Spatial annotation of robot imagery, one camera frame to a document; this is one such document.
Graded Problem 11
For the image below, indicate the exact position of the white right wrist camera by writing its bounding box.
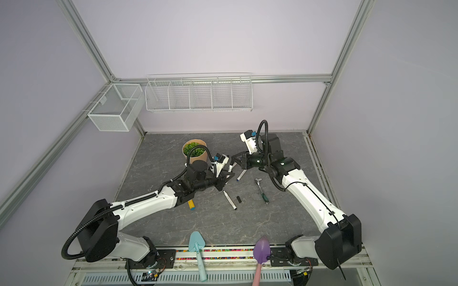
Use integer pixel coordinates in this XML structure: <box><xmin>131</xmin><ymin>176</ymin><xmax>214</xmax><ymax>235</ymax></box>
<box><xmin>240</xmin><ymin>129</ymin><xmax>258</xmax><ymax>154</ymax></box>

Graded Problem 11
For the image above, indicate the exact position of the purple garden trowel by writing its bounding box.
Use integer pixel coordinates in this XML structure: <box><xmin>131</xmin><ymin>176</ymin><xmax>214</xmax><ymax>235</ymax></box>
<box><xmin>252</xmin><ymin>236</ymin><xmax>271</xmax><ymax>286</ymax></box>

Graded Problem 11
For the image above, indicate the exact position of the teal fork yellow handle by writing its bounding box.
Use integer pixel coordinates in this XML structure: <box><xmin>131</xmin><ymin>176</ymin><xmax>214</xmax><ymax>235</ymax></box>
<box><xmin>188</xmin><ymin>200</ymin><xmax>196</xmax><ymax>210</ymax></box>

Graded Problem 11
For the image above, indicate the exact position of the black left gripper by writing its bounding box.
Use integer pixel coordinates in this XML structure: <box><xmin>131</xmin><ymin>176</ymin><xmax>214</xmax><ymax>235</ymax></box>
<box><xmin>194</xmin><ymin>165</ymin><xmax>234</xmax><ymax>191</ymax></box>

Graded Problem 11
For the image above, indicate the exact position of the white wire wall shelf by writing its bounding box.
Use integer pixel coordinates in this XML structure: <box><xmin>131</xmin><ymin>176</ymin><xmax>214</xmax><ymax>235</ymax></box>
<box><xmin>144</xmin><ymin>73</ymin><xmax>254</xmax><ymax>113</ymax></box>

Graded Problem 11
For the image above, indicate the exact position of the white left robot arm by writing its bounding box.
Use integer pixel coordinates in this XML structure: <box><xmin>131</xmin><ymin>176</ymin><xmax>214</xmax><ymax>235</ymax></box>
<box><xmin>61</xmin><ymin>154</ymin><xmax>233</xmax><ymax>262</ymax></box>

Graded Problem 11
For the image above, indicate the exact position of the green artificial plant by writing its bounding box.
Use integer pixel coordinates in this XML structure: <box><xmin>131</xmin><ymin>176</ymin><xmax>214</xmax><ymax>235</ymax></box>
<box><xmin>183</xmin><ymin>142</ymin><xmax>206</xmax><ymax>157</ymax></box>

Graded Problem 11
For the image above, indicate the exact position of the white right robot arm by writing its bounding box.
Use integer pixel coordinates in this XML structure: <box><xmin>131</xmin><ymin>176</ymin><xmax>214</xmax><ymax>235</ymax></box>
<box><xmin>231</xmin><ymin>130</ymin><xmax>362</xmax><ymax>269</ymax></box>

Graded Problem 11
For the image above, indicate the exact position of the white mesh wall basket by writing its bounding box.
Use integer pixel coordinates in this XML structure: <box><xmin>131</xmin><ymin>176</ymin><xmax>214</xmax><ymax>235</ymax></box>
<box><xmin>88</xmin><ymin>83</ymin><xmax>146</xmax><ymax>132</ymax></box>

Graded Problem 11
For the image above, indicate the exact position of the teal garden trowel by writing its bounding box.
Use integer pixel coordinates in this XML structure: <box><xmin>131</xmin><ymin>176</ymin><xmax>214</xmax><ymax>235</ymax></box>
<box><xmin>188</xmin><ymin>231</ymin><xmax>208</xmax><ymax>282</ymax></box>

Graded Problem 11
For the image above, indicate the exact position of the beige faceted plant pot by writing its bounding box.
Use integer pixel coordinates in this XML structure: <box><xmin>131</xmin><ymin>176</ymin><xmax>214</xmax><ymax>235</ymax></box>
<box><xmin>182</xmin><ymin>139</ymin><xmax>208</xmax><ymax>163</ymax></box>

